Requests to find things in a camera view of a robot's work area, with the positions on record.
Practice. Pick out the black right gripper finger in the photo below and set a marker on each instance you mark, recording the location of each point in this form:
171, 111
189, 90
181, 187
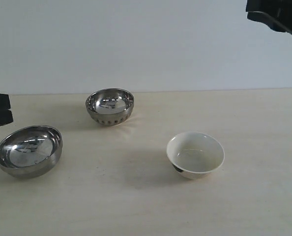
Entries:
274, 8
271, 22

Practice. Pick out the wide shallow steel bowl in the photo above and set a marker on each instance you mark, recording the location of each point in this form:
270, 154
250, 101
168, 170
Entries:
31, 151

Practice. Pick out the patterned deep steel bowl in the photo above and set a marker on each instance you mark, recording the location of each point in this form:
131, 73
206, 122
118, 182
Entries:
110, 106

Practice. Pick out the white ceramic bowl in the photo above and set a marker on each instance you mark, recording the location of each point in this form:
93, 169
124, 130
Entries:
194, 154

